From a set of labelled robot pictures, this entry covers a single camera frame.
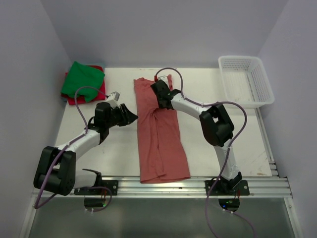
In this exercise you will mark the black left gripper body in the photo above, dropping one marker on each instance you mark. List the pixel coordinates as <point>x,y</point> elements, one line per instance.
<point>111,121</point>

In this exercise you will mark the green folded t shirt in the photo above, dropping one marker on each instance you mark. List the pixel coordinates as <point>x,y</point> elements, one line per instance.
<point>79,78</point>

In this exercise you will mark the white plastic basket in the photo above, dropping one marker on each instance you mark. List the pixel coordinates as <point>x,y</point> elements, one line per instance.
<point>245,81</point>

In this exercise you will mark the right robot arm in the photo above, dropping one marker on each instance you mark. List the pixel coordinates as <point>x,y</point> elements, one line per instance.
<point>217,128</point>

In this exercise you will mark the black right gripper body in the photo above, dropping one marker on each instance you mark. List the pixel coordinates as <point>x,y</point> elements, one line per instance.
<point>160,104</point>

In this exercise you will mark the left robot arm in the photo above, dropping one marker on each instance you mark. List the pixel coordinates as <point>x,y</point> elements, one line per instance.
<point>56,171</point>

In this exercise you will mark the salmon pink t shirt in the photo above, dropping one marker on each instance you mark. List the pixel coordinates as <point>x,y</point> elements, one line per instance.
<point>162,157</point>

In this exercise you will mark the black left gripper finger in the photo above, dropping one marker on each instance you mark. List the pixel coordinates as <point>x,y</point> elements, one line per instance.
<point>129,119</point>
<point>126,112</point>

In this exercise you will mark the aluminium mounting rail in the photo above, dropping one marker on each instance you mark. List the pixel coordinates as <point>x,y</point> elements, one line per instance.
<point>197,187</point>

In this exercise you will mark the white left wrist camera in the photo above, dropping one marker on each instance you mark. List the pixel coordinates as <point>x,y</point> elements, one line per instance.
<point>113,99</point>

